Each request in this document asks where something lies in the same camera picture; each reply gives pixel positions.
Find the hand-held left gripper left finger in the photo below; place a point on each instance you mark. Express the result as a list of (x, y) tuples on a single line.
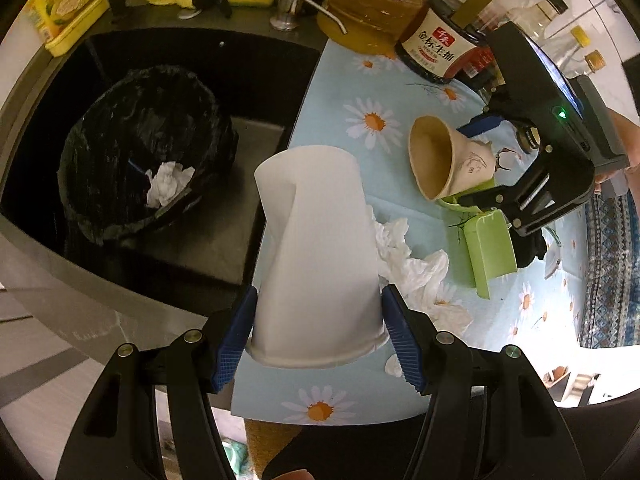
[(234, 342)]

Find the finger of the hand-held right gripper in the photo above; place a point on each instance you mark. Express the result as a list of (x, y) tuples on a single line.
[(487, 124), (490, 196)]

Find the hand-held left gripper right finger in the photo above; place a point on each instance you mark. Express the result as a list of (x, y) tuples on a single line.
[(401, 342)]

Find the green paper cup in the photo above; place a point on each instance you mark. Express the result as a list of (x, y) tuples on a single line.
[(487, 255)]

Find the brown paper cup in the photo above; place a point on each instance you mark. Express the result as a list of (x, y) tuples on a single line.
[(435, 160)]

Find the black fuzzy cloth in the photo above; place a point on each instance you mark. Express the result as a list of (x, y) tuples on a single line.
[(532, 252)]

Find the plain white paper cup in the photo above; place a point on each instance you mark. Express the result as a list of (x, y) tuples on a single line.
[(320, 260)]

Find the black-lined trash bin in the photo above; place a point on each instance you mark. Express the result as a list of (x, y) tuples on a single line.
[(100, 160)]

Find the person's right hand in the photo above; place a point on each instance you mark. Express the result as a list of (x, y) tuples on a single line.
[(632, 145)]

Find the person's left hand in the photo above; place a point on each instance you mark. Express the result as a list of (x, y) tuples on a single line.
[(295, 475)]

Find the beige label yellow cap bottle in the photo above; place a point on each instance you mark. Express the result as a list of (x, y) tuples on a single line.
[(590, 62)]

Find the crumpled white tissue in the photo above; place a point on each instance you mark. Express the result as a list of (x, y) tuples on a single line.
[(415, 270), (167, 185)]

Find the dark soy sauce bottle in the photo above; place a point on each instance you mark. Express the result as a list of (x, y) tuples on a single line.
[(435, 50)]

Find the clear bottle black cap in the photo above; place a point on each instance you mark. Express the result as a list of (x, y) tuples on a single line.
[(545, 10)]

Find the blue patterned cloth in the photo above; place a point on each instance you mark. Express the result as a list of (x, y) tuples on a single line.
[(612, 270)]

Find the daisy print tablecloth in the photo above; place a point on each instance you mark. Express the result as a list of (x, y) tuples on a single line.
[(340, 90)]

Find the large cooking oil bottle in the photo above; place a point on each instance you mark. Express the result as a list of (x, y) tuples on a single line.
[(365, 15)]

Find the black sink basin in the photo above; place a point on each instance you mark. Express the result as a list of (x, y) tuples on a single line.
[(45, 90)]

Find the yellow plastic box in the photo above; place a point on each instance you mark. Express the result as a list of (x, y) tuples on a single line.
[(65, 5)]

